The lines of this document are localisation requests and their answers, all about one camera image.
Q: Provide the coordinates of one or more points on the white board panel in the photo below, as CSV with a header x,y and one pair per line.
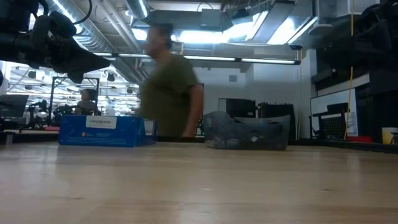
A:
x,y
326,99

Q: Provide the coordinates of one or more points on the yellow cup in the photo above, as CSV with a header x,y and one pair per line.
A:
x,y
388,135

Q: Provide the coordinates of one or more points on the red tray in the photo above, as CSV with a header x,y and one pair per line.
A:
x,y
362,139

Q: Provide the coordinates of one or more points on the blue cardboard box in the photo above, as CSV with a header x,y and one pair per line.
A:
x,y
99,133

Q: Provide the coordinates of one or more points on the black computer monitor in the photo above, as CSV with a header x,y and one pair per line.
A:
x,y
12,105

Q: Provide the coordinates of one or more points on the seated person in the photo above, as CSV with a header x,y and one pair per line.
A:
x,y
86,104

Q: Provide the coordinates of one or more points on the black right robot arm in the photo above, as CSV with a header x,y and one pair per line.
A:
x,y
376,46

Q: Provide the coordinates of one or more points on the long ceiling light fixture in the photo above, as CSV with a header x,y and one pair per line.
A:
x,y
248,59

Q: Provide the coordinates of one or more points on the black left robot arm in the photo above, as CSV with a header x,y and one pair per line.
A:
x,y
15,43

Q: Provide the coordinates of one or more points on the black cabinet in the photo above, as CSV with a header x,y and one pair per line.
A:
x,y
241,108

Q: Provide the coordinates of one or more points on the walking person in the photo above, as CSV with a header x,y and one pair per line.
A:
x,y
168,93

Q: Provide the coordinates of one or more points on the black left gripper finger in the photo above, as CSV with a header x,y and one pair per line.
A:
x,y
77,76
94,63

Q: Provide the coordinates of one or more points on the black metal frame rig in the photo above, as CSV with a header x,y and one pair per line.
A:
x,y
74,78

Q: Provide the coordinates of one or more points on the grey translucent plastic bin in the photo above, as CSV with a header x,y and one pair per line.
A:
x,y
280,123

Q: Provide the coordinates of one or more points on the background black robot arm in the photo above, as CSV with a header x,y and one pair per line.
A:
x,y
38,112

